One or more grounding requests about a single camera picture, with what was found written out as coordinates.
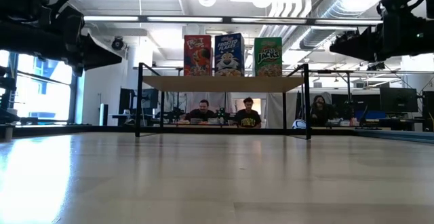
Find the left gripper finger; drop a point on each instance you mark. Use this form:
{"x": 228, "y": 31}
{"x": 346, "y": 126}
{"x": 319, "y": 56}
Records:
{"x": 101, "y": 64}
{"x": 96, "y": 51}

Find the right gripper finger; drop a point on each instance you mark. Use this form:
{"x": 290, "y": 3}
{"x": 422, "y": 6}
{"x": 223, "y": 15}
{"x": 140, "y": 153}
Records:
{"x": 356, "y": 55}
{"x": 363, "y": 40}

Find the Apple Jacks cereal box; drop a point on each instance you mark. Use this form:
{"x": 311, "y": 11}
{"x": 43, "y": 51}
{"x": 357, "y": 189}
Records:
{"x": 268, "y": 59}

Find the Froot Loops cereal box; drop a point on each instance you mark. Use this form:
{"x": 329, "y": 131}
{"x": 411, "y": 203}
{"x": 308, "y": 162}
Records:
{"x": 197, "y": 56}

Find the Frosted Flakes cereal box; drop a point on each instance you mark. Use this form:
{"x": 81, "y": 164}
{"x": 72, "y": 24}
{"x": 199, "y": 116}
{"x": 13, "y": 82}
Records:
{"x": 229, "y": 56}

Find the small black robot arm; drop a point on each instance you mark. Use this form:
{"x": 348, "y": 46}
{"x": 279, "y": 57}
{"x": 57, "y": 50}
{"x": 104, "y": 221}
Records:
{"x": 174, "y": 114}
{"x": 222, "y": 113}

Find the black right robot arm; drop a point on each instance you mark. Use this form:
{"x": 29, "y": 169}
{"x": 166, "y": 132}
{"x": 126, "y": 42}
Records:
{"x": 424, "y": 40}

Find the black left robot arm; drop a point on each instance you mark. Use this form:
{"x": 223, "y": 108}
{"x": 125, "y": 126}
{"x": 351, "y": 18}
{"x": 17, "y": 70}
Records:
{"x": 20, "y": 37}

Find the black ceiling track spotlight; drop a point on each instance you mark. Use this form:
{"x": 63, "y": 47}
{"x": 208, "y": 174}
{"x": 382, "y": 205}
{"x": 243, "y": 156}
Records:
{"x": 375, "y": 66}

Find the black computer monitor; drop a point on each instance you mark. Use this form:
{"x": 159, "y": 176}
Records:
{"x": 127, "y": 100}
{"x": 398, "y": 100}
{"x": 366, "y": 102}

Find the white computer tower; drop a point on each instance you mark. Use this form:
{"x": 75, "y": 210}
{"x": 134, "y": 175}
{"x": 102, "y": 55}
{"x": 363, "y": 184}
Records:
{"x": 103, "y": 114}

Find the person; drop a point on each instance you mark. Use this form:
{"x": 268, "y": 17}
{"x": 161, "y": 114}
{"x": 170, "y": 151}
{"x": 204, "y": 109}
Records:
{"x": 201, "y": 113}
{"x": 247, "y": 117}
{"x": 320, "y": 110}

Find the black white soccer ball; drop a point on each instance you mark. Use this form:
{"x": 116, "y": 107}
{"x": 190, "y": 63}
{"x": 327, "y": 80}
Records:
{"x": 299, "y": 124}

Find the black equipment stand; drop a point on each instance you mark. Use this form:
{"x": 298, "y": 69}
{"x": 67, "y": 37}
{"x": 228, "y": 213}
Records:
{"x": 6, "y": 98}

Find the white curtain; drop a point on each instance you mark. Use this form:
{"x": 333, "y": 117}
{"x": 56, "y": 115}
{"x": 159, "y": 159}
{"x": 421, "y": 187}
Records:
{"x": 274, "y": 110}
{"x": 217, "y": 98}

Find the black ceiling dome camera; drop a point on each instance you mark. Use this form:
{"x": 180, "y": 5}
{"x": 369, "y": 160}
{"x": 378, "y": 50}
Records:
{"x": 117, "y": 43}

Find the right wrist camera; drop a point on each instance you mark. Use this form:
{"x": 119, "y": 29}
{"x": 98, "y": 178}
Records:
{"x": 395, "y": 5}

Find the black aluminium table frame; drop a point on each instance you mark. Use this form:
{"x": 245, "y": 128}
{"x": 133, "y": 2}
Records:
{"x": 68, "y": 129}

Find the wooden shelf black metal frame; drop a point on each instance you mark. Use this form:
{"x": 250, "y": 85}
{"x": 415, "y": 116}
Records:
{"x": 223, "y": 84}

